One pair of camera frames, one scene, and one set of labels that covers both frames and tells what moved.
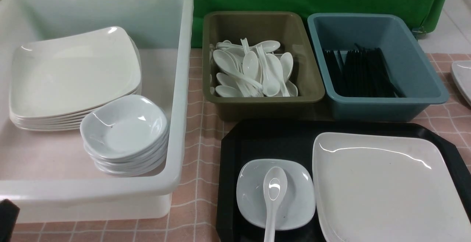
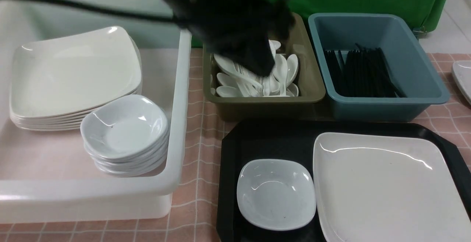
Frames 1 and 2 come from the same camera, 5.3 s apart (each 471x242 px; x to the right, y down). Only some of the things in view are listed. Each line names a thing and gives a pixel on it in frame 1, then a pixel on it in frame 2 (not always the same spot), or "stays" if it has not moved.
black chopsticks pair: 372,78 stays
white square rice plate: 370,188 stays
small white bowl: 296,208 stays
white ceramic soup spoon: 275,185 → 279,72
